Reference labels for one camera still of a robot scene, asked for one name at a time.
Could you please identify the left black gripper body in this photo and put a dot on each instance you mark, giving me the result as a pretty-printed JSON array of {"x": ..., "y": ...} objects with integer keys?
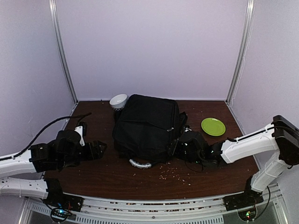
[{"x": 88, "y": 155}]

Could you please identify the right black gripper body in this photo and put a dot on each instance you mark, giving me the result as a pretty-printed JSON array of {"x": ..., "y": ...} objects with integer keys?
[{"x": 177, "y": 153}]

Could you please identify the black student backpack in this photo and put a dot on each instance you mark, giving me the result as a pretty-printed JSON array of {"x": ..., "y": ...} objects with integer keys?
[{"x": 144, "y": 129}]

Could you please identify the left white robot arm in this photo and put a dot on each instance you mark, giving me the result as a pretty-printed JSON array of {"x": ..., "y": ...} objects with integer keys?
[{"x": 68, "y": 150}]

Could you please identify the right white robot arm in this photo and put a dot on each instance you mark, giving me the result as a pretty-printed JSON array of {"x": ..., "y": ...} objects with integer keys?
[{"x": 280, "y": 136}]

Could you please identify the green round plate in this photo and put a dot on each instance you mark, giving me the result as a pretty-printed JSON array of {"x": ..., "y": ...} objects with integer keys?
[{"x": 213, "y": 127}]

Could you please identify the white patterned ceramic bowl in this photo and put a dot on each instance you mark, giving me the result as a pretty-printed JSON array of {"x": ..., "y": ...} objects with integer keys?
[{"x": 118, "y": 102}]

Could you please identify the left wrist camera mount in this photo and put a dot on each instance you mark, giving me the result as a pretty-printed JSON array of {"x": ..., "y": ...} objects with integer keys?
[{"x": 81, "y": 129}]

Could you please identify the front aluminium rail base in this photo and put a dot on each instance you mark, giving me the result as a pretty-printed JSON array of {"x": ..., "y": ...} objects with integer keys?
[{"x": 205, "y": 210}]

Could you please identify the right aluminium frame post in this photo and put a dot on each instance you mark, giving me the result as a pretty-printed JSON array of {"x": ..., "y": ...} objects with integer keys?
[{"x": 242, "y": 50}]

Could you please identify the aluminium frame post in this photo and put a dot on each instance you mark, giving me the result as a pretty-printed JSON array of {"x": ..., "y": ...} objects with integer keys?
[
  {"x": 242, "y": 50},
  {"x": 62, "y": 56}
]

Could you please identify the left aluminium frame post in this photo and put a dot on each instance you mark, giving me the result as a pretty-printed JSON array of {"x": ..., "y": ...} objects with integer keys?
[{"x": 62, "y": 56}]

